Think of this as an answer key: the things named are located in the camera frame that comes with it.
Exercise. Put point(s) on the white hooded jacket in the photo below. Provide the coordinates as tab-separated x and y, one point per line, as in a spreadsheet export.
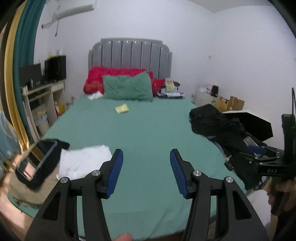
76	164

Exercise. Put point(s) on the black clothes pile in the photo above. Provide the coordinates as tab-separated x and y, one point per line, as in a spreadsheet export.
227	135

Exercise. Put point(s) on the black computer monitor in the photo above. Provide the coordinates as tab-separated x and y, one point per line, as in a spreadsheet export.
28	73

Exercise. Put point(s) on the red quilt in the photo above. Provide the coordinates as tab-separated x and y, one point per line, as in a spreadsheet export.
94	82

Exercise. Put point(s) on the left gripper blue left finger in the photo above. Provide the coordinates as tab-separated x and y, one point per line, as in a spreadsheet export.
110	171

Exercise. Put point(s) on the black car key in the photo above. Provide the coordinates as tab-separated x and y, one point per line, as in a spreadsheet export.
228	164

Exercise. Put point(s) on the yellow curtain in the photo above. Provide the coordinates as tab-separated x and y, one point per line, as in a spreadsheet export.
17	123

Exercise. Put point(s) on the white air conditioner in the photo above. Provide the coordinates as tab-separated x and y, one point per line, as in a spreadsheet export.
69	8

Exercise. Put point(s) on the cardboard boxes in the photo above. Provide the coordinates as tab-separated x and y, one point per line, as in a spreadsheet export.
233	103

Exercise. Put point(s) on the grey upholstered headboard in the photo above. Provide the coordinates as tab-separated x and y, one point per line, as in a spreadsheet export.
151	55

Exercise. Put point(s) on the tablet with dark screen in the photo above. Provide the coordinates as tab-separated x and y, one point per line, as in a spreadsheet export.
39	162

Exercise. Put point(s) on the stack of books and papers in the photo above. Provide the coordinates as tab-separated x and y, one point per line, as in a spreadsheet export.
174	94

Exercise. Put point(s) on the beige folded garment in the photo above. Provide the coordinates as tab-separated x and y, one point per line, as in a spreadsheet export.
21	193

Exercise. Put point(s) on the white packet near pillow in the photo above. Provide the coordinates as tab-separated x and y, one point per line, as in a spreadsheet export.
95	95

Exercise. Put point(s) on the smartphone on black clothes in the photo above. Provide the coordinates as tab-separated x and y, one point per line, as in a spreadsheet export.
250	143

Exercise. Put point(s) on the person's left hand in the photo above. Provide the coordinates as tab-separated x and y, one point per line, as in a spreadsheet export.
124	237

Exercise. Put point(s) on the white wooden desk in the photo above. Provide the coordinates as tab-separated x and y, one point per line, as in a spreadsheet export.
46	98

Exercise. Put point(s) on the trash bin with bag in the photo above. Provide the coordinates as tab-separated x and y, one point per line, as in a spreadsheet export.
42	122

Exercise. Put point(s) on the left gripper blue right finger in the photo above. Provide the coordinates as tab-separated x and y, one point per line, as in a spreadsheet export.
182	171

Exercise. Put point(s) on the teal curtain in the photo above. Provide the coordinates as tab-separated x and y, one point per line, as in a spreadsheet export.
24	49

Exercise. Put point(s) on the person's right hand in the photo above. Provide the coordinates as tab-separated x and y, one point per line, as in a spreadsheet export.
286	187

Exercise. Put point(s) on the white nightstand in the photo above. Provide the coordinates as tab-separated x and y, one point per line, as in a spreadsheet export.
203	95

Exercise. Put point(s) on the green bed sheet mattress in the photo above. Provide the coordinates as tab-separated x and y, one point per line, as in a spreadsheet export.
146	202

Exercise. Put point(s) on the yellow packet on bed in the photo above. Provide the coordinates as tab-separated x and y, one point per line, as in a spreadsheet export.
122	108

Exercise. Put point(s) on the green pillow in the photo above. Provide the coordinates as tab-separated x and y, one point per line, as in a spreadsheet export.
125	87

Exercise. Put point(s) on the snack bag at bedside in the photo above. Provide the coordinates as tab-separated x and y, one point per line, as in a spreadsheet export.
169	85

